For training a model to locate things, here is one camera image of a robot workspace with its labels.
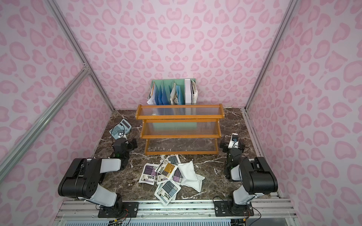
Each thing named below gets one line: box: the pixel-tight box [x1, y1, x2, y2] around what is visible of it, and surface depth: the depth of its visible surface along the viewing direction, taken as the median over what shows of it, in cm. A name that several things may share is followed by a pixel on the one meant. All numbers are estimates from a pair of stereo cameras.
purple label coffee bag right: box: [172, 167, 184, 184], surface depth 85 cm
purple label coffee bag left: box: [138, 162, 159, 186], surface depth 86 cm
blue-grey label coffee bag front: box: [154, 180, 181, 207], surface depth 78 cm
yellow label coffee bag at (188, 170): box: [177, 159, 198, 181], surface depth 85 cm
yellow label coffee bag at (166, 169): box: [154, 160, 179, 180], surface depth 86 cm
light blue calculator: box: [109, 118, 132, 140], surface depth 108 cm
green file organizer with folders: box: [146, 78, 199, 105], surface depth 100 cm
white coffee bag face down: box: [181, 173, 206, 193], surface depth 82 cm
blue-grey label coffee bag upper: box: [167, 154, 181, 166], surface depth 92 cm
